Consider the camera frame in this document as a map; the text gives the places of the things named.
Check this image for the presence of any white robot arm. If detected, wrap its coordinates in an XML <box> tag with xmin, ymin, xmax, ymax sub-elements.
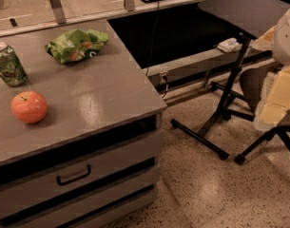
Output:
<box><xmin>259</xmin><ymin>9</ymin><xmax>290</xmax><ymax>125</ymax></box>

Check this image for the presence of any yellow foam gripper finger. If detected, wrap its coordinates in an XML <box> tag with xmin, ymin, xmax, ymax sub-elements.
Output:
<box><xmin>259</xmin><ymin>66</ymin><xmax>290</xmax><ymax>125</ymax></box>

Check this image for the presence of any red apple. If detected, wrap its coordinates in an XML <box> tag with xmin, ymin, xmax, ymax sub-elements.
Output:
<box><xmin>10</xmin><ymin>91</ymin><xmax>48</xmax><ymax>124</ymax></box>

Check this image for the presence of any dark office chair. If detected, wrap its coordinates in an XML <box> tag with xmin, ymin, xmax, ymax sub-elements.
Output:
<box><xmin>234</xmin><ymin>68</ymin><xmax>290</xmax><ymax>164</ymax></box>

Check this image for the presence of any metal window railing frame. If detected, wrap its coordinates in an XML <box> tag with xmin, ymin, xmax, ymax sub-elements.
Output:
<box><xmin>0</xmin><ymin>0</ymin><xmax>204</xmax><ymax>37</ymax></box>

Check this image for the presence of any small white box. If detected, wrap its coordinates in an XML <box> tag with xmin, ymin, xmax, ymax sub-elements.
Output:
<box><xmin>217</xmin><ymin>38</ymin><xmax>240</xmax><ymax>53</ymax></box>

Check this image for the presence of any green chip bag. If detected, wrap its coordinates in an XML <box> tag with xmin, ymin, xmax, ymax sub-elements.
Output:
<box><xmin>45</xmin><ymin>29</ymin><xmax>109</xmax><ymax>65</ymax></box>

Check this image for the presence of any green soda can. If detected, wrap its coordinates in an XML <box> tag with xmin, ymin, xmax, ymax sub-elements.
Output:
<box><xmin>0</xmin><ymin>42</ymin><xmax>28</xmax><ymax>87</ymax></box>

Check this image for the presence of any black tilted stand table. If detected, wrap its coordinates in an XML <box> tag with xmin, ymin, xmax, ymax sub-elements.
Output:
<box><xmin>171</xmin><ymin>0</ymin><xmax>290</xmax><ymax>160</ymax></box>

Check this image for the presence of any black drawer handle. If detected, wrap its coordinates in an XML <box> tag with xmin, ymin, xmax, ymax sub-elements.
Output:
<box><xmin>56</xmin><ymin>164</ymin><xmax>91</xmax><ymax>186</ymax></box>

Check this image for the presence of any grey drawer cabinet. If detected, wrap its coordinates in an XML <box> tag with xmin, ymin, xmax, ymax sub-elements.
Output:
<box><xmin>0</xmin><ymin>20</ymin><xmax>166</xmax><ymax>228</ymax></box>

